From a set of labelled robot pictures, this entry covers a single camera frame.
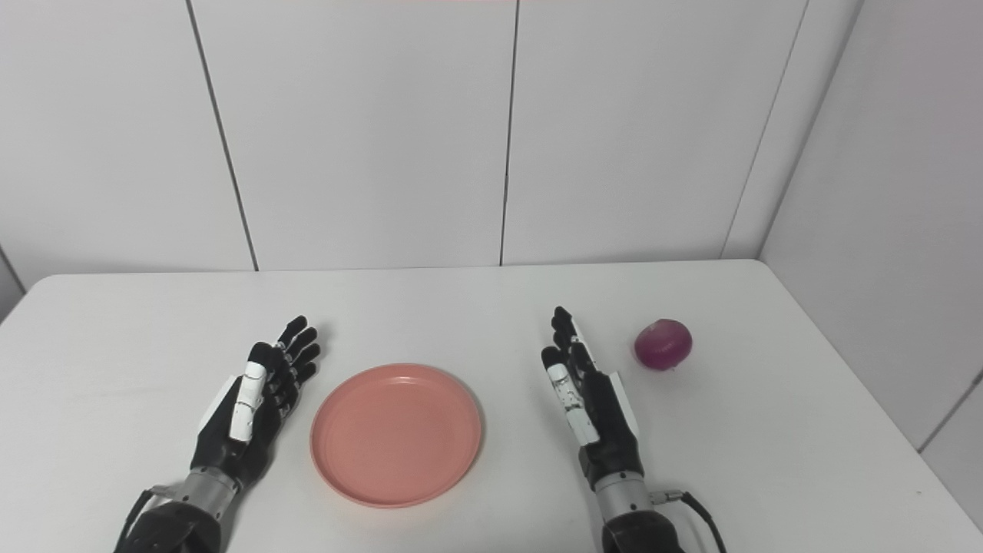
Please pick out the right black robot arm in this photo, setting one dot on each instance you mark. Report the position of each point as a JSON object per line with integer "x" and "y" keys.
{"x": 637, "y": 518}

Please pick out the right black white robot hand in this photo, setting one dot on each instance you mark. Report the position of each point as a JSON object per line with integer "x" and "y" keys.
{"x": 595, "y": 415}

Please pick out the pink plastic plate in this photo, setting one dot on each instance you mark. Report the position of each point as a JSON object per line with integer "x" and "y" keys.
{"x": 395, "y": 435}

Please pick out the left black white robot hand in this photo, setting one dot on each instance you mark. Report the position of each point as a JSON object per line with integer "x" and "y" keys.
{"x": 257, "y": 407}

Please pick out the red onion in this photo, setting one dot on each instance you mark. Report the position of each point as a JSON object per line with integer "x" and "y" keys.
{"x": 663, "y": 344}

